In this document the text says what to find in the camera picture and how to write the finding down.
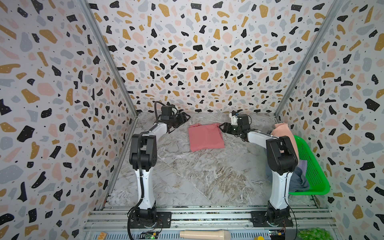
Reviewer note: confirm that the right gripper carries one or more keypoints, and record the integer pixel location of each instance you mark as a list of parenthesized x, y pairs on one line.
[(229, 127)]

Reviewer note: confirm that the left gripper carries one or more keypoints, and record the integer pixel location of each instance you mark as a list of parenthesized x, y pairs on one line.
[(182, 114)]

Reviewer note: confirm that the red pink t-shirt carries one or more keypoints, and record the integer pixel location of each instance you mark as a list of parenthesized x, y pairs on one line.
[(205, 137)]

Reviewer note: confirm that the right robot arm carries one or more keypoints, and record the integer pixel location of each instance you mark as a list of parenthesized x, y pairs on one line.
[(282, 159)]

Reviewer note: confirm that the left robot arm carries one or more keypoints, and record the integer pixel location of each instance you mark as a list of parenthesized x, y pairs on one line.
[(143, 158)]

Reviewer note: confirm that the light peach t-shirt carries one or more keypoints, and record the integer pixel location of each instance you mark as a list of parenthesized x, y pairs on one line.
[(282, 129)]

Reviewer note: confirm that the lavender purple t-shirt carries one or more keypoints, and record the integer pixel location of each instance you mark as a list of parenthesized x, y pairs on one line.
[(303, 164)]

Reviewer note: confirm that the grey blue t-shirt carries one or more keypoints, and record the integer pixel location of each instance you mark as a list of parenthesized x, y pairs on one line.
[(299, 182)]

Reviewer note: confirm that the green plastic laundry basket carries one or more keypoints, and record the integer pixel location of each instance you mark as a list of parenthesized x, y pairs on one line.
[(319, 184)]

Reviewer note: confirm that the right electronics board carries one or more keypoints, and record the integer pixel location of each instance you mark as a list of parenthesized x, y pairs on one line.
[(277, 235)]

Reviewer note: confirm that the electronics board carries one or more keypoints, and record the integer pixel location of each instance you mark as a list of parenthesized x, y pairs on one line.
[(277, 235), (149, 235)]

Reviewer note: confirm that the left electronics board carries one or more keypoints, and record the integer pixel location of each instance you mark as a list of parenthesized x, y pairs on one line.
[(149, 235)]

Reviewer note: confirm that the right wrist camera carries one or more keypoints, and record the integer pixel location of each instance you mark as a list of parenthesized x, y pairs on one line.
[(234, 116)]

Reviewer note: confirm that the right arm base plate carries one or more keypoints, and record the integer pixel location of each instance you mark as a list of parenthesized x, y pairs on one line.
[(258, 219)]

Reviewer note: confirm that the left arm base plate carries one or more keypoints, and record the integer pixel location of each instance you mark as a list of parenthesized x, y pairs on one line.
[(162, 220)]

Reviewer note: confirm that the beige cylindrical handle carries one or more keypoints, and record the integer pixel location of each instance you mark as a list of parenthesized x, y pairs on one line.
[(206, 235)]

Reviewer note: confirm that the left aluminium corner post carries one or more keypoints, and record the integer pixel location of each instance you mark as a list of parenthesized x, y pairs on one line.
[(84, 5)]

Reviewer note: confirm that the aluminium corner post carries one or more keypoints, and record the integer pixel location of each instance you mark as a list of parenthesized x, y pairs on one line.
[(331, 14), (84, 5)]

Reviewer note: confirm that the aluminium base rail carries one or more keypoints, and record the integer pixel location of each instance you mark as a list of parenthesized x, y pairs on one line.
[(112, 223)]

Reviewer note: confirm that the right aluminium corner post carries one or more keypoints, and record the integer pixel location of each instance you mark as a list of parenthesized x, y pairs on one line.
[(331, 14)]

